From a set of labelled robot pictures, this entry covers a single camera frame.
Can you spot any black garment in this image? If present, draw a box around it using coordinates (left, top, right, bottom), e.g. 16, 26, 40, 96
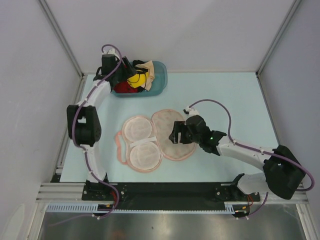
132, 60, 145, 66

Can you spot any right aluminium frame post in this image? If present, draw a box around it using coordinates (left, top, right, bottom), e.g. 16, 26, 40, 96
255, 0, 302, 76

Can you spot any left aluminium frame post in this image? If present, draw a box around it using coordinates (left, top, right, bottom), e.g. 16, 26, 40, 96
36, 0, 84, 78

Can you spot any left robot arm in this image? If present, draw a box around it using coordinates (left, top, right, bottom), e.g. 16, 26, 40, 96
66, 53, 137, 200

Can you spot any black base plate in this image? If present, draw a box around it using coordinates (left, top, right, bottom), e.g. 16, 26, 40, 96
81, 181, 261, 209

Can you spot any red garment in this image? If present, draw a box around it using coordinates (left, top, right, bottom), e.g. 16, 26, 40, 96
113, 81, 139, 94

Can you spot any beige bra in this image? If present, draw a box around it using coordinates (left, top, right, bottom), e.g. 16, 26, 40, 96
135, 60, 155, 91

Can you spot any yellow black bra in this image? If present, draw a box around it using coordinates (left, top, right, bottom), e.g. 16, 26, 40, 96
127, 71, 150, 89

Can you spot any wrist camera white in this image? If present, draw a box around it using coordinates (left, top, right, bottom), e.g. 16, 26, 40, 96
102, 47, 120, 59
183, 107, 199, 118

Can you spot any aluminium frame post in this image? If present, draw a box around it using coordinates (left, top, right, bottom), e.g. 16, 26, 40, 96
255, 0, 302, 76
36, 0, 84, 78

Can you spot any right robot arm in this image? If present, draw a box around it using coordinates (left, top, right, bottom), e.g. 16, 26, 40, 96
168, 115, 306, 201

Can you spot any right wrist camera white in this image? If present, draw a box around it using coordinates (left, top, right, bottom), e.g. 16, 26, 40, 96
183, 107, 199, 118

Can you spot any teal plastic basket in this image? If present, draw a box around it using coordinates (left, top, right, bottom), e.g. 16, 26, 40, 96
111, 61, 168, 98

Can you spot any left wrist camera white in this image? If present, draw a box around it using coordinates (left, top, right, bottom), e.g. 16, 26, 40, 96
102, 47, 120, 59

